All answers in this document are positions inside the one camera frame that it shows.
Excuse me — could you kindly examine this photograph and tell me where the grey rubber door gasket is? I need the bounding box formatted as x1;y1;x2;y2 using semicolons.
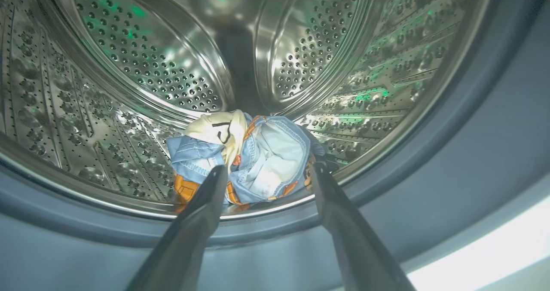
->
0;0;550;291

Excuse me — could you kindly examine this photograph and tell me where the white front-load washing machine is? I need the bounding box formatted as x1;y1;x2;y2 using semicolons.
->
404;194;550;291

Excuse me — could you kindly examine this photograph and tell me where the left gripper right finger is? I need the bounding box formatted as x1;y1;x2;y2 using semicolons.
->
309;162;416;291

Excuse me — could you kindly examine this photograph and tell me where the blue cartoon print garment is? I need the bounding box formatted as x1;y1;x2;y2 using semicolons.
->
165;109;341;214

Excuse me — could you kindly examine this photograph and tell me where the perforated steel drum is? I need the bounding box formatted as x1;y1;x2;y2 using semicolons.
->
0;0;495;221

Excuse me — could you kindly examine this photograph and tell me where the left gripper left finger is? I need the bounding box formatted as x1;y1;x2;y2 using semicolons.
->
124;164;229;291

